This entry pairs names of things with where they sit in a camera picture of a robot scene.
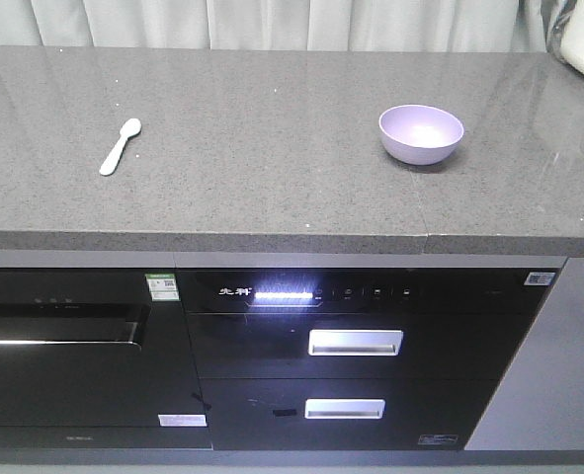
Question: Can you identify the purple plastic bowl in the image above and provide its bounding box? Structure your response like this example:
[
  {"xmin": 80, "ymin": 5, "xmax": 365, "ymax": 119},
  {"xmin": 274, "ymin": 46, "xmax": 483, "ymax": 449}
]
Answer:
[{"xmin": 378, "ymin": 105, "xmax": 464, "ymax": 166}]

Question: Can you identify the pale green plastic spoon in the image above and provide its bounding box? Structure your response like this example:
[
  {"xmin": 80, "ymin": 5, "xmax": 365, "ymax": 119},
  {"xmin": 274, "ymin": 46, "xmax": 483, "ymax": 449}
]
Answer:
[{"xmin": 99, "ymin": 118, "xmax": 142, "ymax": 177}]

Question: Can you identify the grey stone countertop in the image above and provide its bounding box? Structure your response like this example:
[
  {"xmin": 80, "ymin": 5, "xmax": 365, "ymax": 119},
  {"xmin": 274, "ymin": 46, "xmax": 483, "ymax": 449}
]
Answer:
[{"xmin": 0, "ymin": 46, "xmax": 584, "ymax": 257}]

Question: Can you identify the black drawer disinfection cabinet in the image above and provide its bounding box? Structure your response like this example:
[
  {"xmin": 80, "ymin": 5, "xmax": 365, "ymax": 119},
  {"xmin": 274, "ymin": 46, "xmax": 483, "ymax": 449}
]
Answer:
[{"xmin": 175, "ymin": 253, "xmax": 564, "ymax": 450}]

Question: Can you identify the black built-in dishwasher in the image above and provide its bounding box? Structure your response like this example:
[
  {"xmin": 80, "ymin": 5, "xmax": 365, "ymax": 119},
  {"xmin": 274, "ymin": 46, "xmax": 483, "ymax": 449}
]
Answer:
[{"xmin": 0, "ymin": 250, "xmax": 211, "ymax": 449}]

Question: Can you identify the white curtain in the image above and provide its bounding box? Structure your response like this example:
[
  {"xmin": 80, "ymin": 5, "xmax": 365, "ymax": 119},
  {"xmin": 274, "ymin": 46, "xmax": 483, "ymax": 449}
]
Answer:
[{"xmin": 0, "ymin": 0, "xmax": 566, "ymax": 52}]

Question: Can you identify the grey cabinet door panel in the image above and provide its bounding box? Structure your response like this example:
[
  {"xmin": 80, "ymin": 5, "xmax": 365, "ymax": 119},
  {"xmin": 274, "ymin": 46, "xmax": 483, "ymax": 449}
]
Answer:
[{"xmin": 467, "ymin": 258, "xmax": 584, "ymax": 451}]

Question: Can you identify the upper silver drawer handle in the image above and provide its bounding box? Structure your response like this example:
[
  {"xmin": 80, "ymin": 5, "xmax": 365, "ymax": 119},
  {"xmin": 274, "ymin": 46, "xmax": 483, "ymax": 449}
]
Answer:
[{"xmin": 307, "ymin": 329, "xmax": 404, "ymax": 356}]

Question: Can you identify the silver drawer handle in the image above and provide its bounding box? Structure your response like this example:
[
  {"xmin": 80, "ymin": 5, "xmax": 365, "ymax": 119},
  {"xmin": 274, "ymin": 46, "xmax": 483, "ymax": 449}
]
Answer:
[
  {"xmin": 307, "ymin": 329, "xmax": 404, "ymax": 356},
  {"xmin": 304, "ymin": 398, "xmax": 386, "ymax": 420}
]

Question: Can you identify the lower silver drawer handle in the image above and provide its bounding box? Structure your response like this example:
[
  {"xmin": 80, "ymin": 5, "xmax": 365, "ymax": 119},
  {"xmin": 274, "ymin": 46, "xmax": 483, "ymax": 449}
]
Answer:
[{"xmin": 304, "ymin": 398, "xmax": 386, "ymax": 420}]

